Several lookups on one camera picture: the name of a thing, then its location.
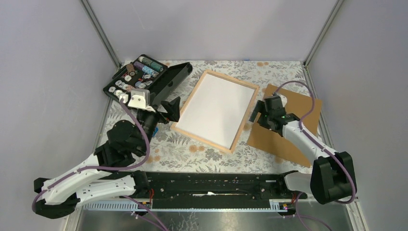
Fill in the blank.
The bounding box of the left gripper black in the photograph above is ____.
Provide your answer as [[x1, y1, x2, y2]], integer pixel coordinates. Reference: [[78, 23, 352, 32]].
[[138, 93, 182, 155]]

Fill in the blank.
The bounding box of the brown frame backing board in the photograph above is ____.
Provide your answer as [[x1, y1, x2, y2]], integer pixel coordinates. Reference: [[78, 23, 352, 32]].
[[247, 89, 322, 167]]

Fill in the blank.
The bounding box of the photo print white back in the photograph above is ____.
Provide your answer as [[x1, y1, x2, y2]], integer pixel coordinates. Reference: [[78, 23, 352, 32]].
[[176, 73, 256, 150]]

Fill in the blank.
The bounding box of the wooden picture frame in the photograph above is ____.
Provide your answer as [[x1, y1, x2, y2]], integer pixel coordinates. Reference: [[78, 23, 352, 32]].
[[170, 69, 260, 154]]

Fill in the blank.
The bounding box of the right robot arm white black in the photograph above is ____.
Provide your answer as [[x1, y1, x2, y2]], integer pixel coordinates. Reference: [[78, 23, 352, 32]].
[[249, 93, 357, 205]]

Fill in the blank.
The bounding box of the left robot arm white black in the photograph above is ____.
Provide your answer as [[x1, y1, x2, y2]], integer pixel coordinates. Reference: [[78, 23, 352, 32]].
[[31, 94, 180, 219]]

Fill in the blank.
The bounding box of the yellow blue toy car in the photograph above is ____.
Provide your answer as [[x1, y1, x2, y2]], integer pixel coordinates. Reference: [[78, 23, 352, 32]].
[[152, 127, 159, 137]]

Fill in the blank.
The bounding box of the black sewing kit case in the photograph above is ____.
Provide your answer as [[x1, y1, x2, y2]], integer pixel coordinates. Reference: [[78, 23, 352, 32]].
[[102, 54, 193, 106]]

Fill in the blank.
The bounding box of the light blue thread spool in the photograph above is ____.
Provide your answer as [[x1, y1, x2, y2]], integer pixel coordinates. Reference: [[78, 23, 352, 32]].
[[142, 65, 159, 77]]

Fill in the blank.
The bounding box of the teal thread spool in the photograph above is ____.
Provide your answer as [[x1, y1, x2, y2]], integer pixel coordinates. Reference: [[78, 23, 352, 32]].
[[138, 56, 164, 72]]

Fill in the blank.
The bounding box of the purple thread spool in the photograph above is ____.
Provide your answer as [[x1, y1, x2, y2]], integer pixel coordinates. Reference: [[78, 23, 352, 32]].
[[133, 61, 147, 73]]

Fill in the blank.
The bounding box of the brown thread spool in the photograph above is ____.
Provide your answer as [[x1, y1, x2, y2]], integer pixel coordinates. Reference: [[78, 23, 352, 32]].
[[126, 63, 137, 77]]

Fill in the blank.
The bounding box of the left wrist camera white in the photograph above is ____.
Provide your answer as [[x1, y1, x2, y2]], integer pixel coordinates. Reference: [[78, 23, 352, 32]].
[[119, 89, 156, 112]]

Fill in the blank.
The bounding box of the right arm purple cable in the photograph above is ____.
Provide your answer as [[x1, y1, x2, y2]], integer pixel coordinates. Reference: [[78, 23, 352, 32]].
[[274, 80, 357, 231]]

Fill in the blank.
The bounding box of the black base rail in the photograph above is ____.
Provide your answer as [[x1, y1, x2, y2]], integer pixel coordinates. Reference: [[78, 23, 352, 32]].
[[131, 171, 299, 208]]

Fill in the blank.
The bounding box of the grey slotted cable duct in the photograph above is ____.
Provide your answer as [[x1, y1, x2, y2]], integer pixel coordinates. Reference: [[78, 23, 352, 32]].
[[82, 200, 289, 213]]

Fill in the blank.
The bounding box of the right aluminium corner post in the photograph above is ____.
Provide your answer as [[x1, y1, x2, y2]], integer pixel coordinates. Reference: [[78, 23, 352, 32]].
[[303, 0, 344, 67]]

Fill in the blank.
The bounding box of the aluminium corner post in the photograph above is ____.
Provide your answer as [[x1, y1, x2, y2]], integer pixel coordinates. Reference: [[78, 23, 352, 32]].
[[303, 0, 344, 67], [79, 0, 121, 69]]

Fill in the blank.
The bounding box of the left aluminium corner post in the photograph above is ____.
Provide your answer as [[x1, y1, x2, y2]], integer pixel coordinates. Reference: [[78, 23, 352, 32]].
[[79, 0, 121, 69]]

